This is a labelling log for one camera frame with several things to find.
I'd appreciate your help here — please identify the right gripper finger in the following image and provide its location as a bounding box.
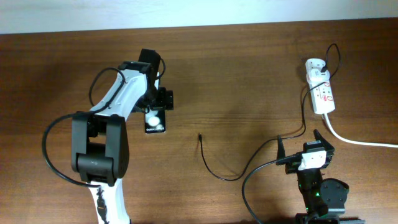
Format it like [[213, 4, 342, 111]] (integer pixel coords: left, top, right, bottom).
[[313, 129, 330, 150], [277, 135, 285, 162]]

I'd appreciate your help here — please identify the black Galaxy smartphone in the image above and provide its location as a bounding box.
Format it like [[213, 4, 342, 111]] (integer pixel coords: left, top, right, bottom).
[[144, 110, 166, 134]]

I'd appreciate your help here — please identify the black charging cable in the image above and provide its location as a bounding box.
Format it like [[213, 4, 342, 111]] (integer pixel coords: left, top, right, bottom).
[[198, 43, 341, 182]]

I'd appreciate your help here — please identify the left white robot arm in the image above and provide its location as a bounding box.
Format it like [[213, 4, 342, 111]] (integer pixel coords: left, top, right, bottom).
[[71, 49, 174, 223]]

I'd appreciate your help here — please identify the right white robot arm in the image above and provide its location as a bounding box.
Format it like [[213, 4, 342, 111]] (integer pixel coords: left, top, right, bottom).
[[276, 130, 366, 224]]

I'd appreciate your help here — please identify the white power strip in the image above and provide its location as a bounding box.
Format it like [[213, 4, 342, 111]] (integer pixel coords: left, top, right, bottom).
[[305, 58, 336, 115]]

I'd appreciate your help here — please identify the white power strip cord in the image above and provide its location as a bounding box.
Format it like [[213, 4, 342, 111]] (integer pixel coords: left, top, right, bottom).
[[322, 113, 398, 149]]

